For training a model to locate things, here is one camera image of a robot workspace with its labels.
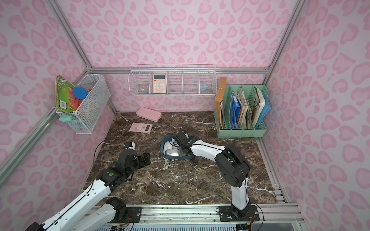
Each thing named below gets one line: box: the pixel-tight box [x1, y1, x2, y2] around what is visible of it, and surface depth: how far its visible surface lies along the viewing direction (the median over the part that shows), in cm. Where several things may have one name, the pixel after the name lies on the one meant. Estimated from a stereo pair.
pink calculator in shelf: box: [152, 74, 167, 94], surface depth 97 cm
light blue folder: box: [255, 92, 272, 128], surface depth 94 cm
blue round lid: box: [72, 86, 88, 100], surface depth 76 cm
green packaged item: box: [55, 75, 77, 113], surface depth 71 cm
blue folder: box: [230, 91, 241, 129], surface depth 96 cm
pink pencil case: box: [135, 106, 162, 123], surface depth 120 cm
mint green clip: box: [58, 113, 73, 123], surface depth 64 cm
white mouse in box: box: [164, 148, 180, 156], surface depth 95 cm
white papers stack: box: [251, 87, 266, 127], surface depth 95 cm
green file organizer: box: [213, 84, 272, 138], surface depth 99 cm
